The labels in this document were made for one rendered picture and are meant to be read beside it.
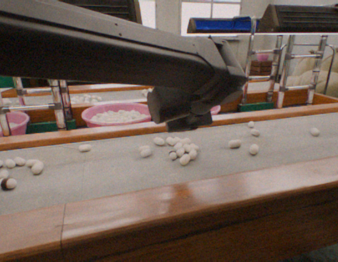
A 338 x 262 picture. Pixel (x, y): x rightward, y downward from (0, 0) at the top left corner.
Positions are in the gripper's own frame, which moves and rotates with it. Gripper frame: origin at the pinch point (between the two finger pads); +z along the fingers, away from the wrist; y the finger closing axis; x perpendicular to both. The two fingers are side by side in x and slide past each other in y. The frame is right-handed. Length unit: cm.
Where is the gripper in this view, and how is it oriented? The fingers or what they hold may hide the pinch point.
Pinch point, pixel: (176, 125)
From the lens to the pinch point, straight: 59.8
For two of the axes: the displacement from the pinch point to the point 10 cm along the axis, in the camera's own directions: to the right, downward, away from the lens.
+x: 1.9, 9.5, -2.4
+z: -2.5, 2.8, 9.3
